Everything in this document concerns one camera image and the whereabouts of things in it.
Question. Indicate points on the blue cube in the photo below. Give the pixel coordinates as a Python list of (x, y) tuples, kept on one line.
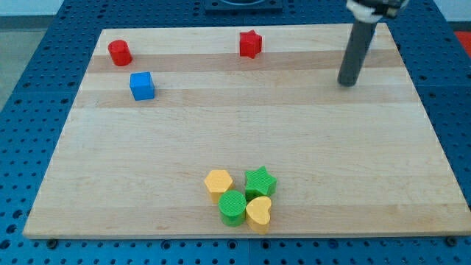
[(142, 86)]

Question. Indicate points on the red cylinder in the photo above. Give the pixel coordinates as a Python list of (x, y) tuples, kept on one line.
[(120, 52)]

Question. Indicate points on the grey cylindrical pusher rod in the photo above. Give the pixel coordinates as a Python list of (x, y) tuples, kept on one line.
[(357, 47)]

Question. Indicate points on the yellow heart block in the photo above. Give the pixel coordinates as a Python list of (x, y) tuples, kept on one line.
[(258, 214)]

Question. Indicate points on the wooden board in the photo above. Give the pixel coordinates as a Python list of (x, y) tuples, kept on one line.
[(349, 162)]

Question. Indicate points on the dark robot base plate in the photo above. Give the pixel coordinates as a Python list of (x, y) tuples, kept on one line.
[(217, 6)]

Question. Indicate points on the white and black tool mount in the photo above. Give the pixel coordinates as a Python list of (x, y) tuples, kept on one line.
[(371, 11)]

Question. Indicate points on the yellow hexagon block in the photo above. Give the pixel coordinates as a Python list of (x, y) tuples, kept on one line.
[(217, 182)]

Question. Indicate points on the red star block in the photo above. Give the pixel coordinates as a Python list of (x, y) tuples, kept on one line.
[(250, 44)]

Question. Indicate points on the green star block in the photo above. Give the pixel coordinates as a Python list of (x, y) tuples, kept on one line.
[(259, 183)]

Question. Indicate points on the green cylinder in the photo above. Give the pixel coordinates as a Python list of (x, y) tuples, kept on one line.
[(232, 208)]

